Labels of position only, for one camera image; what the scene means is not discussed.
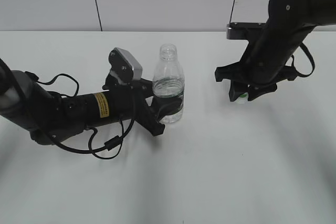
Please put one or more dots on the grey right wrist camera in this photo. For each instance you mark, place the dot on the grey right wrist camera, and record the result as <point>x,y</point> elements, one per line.
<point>244,31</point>

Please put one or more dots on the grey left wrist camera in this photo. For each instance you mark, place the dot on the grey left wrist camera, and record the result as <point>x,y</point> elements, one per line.
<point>124,67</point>

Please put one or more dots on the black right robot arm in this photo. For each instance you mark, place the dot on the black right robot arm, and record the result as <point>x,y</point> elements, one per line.
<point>271,44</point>

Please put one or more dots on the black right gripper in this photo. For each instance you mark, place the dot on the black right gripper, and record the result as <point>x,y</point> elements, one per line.
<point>243,86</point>

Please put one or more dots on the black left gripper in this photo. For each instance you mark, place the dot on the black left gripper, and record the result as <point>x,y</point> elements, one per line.
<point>136,101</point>

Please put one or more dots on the white green-leaf bottle cap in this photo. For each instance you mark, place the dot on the white green-leaf bottle cap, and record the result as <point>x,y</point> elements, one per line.
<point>242,98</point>

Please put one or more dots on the clear Cestbon water bottle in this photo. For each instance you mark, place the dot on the clear Cestbon water bottle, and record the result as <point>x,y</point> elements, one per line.
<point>168,79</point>

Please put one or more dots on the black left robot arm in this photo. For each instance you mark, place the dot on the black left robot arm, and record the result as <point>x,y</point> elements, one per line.
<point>52,117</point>

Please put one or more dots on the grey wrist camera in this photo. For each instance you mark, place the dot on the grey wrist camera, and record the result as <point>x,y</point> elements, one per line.
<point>124,67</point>
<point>244,31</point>

